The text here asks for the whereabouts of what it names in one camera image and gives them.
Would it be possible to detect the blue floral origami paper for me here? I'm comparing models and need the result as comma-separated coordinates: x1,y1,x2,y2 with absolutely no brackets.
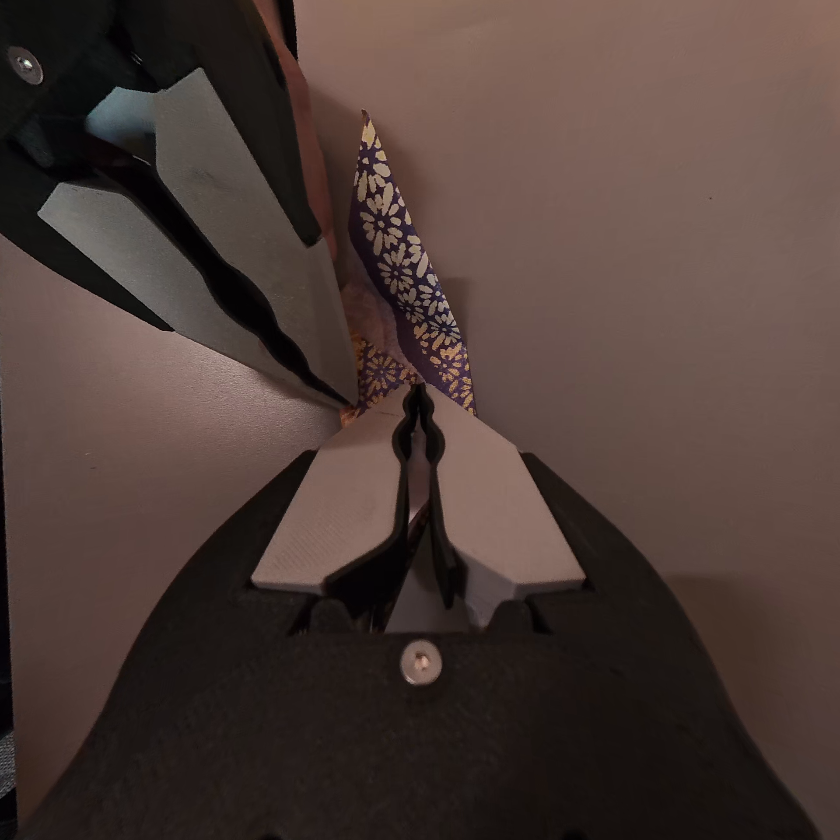
336,109,478,526

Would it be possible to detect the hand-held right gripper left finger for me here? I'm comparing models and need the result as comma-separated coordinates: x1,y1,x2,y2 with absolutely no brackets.
251,382,421,621

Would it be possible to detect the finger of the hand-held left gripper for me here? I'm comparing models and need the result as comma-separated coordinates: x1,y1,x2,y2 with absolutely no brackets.
154,67,360,403
37,182,354,405

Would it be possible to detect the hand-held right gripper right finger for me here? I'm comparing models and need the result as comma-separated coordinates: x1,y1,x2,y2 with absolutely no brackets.
417,384,587,627

